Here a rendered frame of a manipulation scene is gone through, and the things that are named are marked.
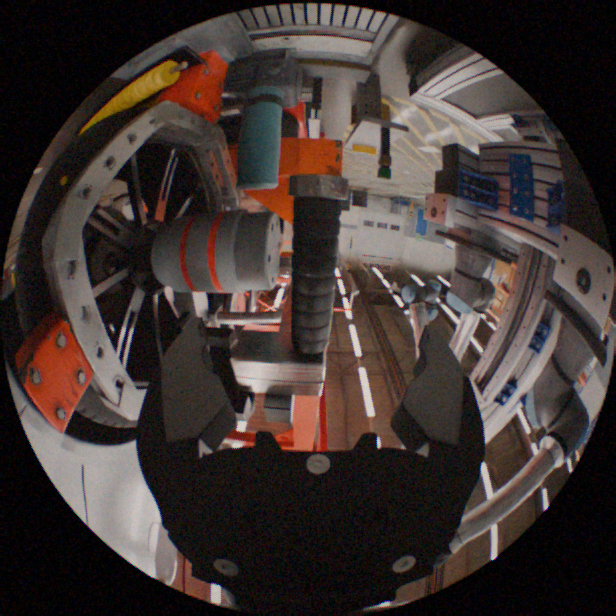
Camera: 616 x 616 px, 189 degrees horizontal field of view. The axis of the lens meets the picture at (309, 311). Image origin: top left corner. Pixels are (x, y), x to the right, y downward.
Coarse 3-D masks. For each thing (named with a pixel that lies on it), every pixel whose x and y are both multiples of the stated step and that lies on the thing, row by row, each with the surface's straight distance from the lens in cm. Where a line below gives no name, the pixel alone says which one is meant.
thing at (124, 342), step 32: (128, 160) 43; (160, 160) 56; (192, 160) 56; (128, 192) 43; (160, 192) 48; (192, 192) 59; (96, 224) 36; (160, 224) 47; (128, 256) 41; (96, 288) 35; (128, 288) 44; (160, 288) 47; (128, 320) 42; (160, 320) 68; (128, 352) 63; (160, 352) 48
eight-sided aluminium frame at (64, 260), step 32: (128, 128) 28; (160, 128) 37; (192, 128) 40; (96, 160) 25; (224, 160) 52; (96, 192) 24; (224, 192) 60; (64, 224) 21; (64, 256) 21; (64, 288) 21; (96, 320) 23; (96, 352) 29; (96, 384) 29; (128, 384) 27; (128, 416) 28
